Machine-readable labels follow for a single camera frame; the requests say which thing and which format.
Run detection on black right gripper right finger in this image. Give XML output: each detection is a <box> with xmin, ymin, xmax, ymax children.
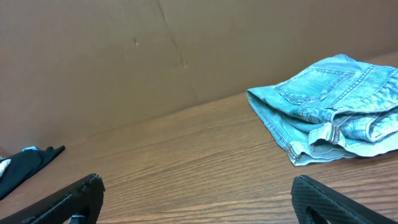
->
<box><xmin>290</xmin><ymin>175</ymin><xmax>397</xmax><ymax>224</ymax></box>

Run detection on black t-shirt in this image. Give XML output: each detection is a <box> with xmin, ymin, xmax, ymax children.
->
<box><xmin>1</xmin><ymin>146</ymin><xmax>65</xmax><ymax>200</ymax></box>

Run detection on beige shorts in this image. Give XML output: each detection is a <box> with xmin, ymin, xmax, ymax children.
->
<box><xmin>0</xmin><ymin>159</ymin><xmax>11</xmax><ymax>177</ymax></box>

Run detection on folded light blue jeans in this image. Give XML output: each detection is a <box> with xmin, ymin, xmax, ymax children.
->
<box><xmin>247</xmin><ymin>54</ymin><xmax>397</xmax><ymax>166</ymax></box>

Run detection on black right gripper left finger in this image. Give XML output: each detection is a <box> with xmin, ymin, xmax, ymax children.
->
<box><xmin>1</xmin><ymin>174</ymin><xmax>105</xmax><ymax>224</ymax></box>

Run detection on light blue t-shirt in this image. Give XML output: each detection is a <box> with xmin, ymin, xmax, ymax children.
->
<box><xmin>22</xmin><ymin>146</ymin><xmax>39</xmax><ymax>152</ymax></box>

